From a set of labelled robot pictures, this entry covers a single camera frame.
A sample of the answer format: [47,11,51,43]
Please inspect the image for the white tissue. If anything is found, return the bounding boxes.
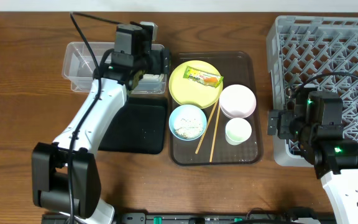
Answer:
[139,74,163,83]

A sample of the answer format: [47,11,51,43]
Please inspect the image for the white green cup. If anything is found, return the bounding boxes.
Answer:
[225,118,252,146]

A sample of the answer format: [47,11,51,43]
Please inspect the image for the pandan cake wrapper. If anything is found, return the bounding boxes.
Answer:
[183,66,224,88]

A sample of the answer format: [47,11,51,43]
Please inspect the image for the yellow plate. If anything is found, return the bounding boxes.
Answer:
[168,60,223,109]

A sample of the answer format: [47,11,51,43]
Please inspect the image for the pink bowl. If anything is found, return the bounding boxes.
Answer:
[219,84,257,119]

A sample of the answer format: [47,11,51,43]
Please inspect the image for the blue bowl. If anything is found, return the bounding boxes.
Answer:
[169,105,207,141]

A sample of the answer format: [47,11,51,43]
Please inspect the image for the rice leftovers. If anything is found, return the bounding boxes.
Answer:
[173,115,203,140]

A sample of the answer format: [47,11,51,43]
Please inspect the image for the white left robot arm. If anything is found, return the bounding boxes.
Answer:
[32,49,170,223]

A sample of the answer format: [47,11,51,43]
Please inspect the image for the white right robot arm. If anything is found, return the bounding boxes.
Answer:
[268,88,358,223]

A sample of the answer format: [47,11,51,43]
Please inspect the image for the grey dishwasher rack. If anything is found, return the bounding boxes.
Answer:
[265,15,358,167]

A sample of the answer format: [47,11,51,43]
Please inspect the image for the brown serving tray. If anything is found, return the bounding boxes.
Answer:
[169,52,263,166]

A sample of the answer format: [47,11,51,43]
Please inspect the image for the right wooden chopstick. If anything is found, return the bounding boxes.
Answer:
[209,104,220,163]

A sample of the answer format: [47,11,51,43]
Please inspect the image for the wooden chopstick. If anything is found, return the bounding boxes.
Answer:
[195,101,218,154]
[209,104,220,163]

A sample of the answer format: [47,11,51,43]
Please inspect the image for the left wooden chopstick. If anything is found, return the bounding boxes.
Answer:
[195,101,218,154]

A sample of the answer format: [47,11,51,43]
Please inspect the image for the black tray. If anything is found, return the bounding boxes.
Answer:
[99,97,168,154]

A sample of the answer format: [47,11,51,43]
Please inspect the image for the clear plastic bin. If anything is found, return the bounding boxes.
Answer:
[62,42,167,94]

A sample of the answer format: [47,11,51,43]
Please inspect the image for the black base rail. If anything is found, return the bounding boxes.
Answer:
[112,212,336,224]

